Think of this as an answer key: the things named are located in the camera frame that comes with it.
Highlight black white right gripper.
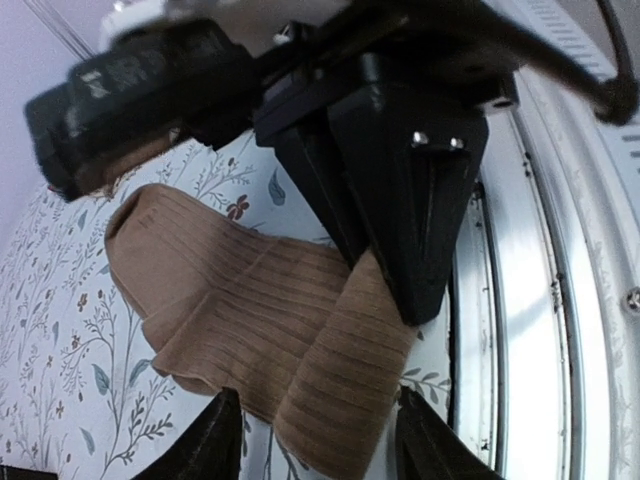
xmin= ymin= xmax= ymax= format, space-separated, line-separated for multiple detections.
xmin=25 ymin=1 xmax=518 ymax=279

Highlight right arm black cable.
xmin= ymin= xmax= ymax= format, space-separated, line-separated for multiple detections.
xmin=479 ymin=0 xmax=640 ymax=126

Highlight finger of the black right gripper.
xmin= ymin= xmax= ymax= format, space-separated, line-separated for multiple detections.
xmin=328 ymin=83 xmax=488 ymax=326

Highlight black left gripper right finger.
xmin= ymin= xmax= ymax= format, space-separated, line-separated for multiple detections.
xmin=396 ymin=386 xmax=502 ymax=480

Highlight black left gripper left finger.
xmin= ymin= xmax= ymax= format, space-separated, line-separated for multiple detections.
xmin=149 ymin=388 xmax=243 ymax=480

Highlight floral patterned table mat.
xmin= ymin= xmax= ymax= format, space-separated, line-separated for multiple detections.
xmin=1 ymin=133 xmax=451 ymax=479

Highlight brown ribbed sock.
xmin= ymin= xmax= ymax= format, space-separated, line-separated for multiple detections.
xmin=105 ymin=184 xmax=416 ymax=479

